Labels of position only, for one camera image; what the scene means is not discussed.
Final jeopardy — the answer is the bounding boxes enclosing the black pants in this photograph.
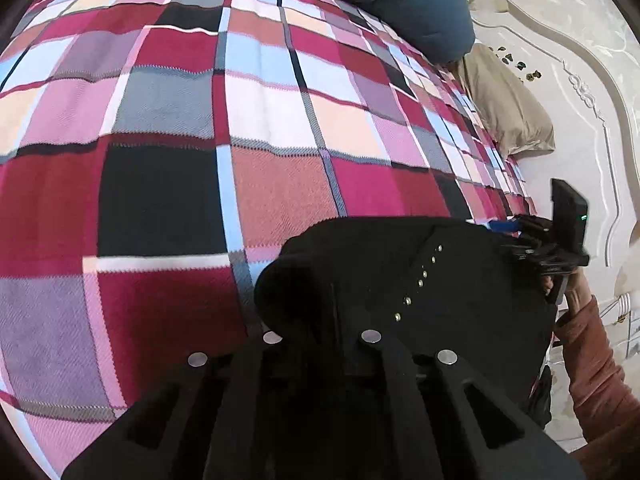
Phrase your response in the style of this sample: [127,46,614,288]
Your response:
[254,217,555,426]

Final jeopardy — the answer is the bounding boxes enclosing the red sleeved right forearm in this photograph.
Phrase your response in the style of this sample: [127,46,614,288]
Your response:
[554,299,639,479]

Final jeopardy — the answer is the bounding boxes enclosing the plaid checkered bed blanket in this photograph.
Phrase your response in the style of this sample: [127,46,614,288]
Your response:
[1,0,534,479]

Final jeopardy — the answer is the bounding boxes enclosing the beige pillow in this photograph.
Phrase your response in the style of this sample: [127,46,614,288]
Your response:
[454,42,555,158]

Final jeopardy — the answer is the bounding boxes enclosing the white carved headboard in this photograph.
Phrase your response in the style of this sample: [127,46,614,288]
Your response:
[470,0,639,324]

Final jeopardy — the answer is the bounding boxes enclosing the right hand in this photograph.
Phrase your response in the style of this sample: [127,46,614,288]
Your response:
[554,268,593,333]

